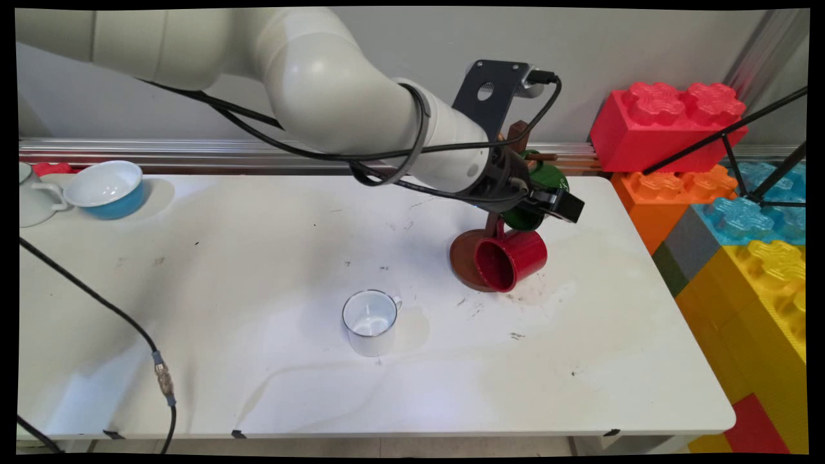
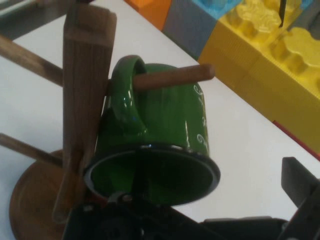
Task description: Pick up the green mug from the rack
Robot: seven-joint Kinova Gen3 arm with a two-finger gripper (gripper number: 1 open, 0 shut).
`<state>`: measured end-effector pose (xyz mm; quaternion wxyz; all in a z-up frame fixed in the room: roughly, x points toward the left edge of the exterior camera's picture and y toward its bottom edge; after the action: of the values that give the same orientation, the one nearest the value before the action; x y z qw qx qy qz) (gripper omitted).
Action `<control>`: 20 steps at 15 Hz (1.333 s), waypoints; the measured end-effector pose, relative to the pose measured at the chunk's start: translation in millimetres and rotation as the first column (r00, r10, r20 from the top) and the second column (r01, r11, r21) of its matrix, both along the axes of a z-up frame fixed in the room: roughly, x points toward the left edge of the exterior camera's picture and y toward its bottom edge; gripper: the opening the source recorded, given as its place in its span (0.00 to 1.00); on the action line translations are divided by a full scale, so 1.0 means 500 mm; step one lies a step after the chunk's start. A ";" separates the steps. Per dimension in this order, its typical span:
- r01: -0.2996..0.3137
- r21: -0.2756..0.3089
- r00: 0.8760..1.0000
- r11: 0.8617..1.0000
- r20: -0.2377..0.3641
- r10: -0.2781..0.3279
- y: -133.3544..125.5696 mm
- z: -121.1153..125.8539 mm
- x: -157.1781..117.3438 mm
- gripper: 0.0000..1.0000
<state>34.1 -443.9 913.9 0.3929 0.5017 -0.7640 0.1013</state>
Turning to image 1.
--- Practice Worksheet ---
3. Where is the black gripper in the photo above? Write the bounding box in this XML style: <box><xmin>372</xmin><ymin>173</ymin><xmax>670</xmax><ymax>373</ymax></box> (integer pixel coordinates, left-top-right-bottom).
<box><xmin>474</xmin><ymin>145</ymin><xmax>586</xmax><ymax>224</ymax></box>

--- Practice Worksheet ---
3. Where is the green enamel mug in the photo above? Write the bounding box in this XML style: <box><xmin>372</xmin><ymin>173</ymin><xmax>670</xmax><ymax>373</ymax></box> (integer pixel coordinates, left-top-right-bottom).
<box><xmin>501</xmin><ymin>150</ymin><xmax>571</xmax><ymax>232</ymax></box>

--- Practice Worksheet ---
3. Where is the red enamel mug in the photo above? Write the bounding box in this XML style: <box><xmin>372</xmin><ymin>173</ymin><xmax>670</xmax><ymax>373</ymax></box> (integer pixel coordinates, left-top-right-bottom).
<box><xmin>474</xmin><ymin>229</ymin><xmax>548</xmax><ymax>293</ymax></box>

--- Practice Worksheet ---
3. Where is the giant orange toy brick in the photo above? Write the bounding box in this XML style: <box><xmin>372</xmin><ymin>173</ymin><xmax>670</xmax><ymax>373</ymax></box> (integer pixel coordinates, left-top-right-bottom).
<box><xmin>611</xmin><ymin>166</ymin><xmax>737</xmax><ymax>255</ymax></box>

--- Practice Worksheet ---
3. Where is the giant red toy brick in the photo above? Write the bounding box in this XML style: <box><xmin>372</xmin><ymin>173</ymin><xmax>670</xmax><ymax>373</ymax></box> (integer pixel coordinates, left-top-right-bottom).
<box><xmin>589</xmin><ymin>83</ymin><xmax>748</xmax><ymax>175</ymax></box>

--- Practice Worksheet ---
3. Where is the brown wooden mug tree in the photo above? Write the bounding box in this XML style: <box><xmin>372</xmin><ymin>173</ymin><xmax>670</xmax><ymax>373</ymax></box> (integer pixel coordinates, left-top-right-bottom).
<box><xmin>450</xmin><ymin>119</ymin><xmax>558</xmax><ymax>293</ymax></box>

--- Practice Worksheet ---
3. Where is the giant grey toy brick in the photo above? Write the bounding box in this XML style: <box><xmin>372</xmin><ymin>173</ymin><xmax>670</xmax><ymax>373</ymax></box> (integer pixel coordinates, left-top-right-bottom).
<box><xmin>663</xmin><ymin>206</ymin><xmax>724</xmax><ymax>282</ymax></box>

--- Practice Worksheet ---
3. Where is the giant blue toy brick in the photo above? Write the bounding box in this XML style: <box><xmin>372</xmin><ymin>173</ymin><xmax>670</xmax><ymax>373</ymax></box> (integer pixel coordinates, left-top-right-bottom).
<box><xmin>693</xmin><ymin>162</ymin><xmax>806</xmax><ymax>247</ymax></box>

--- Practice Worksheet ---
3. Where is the black tripod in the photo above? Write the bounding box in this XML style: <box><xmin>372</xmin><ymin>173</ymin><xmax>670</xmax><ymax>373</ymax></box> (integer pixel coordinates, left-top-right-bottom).
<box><xmin>643</xmin><ymin>87</ymin><xmax>808</xmax><ymax>210</ymax></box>

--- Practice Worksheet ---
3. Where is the giant yellow toy brick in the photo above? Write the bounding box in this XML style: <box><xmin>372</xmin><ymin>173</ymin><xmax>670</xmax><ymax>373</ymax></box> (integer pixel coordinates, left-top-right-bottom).
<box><xmin>675</xmin><ymin>240</ymin><xmax>808</xmax><ymax>455</ymax></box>

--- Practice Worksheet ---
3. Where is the white enamel mug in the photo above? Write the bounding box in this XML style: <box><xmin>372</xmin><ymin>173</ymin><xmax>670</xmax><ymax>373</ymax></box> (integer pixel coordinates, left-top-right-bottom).
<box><xmin>342</xmin><ymin>289</ymin><xmax>403</xmax><ymax>357</ymax></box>

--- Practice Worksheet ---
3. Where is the flat red toy brick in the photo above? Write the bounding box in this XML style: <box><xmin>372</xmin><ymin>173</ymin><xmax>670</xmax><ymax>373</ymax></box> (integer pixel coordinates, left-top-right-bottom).
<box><xmin>723</xmin><ymin>394</ymin><xmax>790</xmax><ymax>454</ymax></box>

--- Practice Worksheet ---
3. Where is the blue enamel bowl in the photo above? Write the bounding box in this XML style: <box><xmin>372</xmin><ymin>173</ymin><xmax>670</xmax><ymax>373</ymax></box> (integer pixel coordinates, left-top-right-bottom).
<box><xmin>63</xmin><ymin>160</ymin><xmax>146</xmax><ymax>221</ymax></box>

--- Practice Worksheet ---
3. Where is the white enamel cup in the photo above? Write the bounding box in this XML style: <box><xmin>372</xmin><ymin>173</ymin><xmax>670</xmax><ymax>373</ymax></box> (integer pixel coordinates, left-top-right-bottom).
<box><xmin>19</xmin><ymin>162</ymin><xmax>68</xmax><ymax>228</ymax></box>

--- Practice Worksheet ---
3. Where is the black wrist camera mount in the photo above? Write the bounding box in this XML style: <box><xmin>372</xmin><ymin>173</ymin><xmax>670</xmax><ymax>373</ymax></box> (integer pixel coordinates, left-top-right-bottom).
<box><xmin>451</xmin><ymin>60</ymin><xmax>558</xmax><ymax>139</ymax></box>

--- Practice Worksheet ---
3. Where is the grey velcro strap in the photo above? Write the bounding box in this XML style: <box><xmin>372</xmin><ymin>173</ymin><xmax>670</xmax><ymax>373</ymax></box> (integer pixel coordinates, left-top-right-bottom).
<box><xmin>351</xmin><ymin>82</ymin><xmax>431</xmax><ymax>188</ymax></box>

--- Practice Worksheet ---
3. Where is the black camera cable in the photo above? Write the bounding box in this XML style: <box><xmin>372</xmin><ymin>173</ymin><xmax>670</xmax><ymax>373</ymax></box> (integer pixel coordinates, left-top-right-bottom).
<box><xmin>139</xmin><ymin>70</ymin><xmax>563</xmax><ymax>206</ymax></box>

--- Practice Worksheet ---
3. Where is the aluminium post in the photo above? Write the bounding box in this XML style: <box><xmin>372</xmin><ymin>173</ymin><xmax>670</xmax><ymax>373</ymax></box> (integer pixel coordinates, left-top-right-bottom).
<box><xmin>722</xmin><ymin>9</ymin><xmax>810</xmax><ymax>107</ymax></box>

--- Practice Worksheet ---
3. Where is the aluminium rail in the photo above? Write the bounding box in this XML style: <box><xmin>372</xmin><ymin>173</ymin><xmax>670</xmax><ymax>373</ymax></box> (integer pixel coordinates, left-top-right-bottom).
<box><xmin>19</xmin><ymin>135</ymin><xmax>806</xmax><ymax>176</ymax></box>

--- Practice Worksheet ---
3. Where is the black cable with metal connector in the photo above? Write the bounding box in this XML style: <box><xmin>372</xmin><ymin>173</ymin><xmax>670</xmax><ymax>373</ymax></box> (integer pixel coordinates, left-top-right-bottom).
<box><xmin>19</xmin><ymin>237</ymin><xmax>178</xmax><ymax>455</ymax></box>

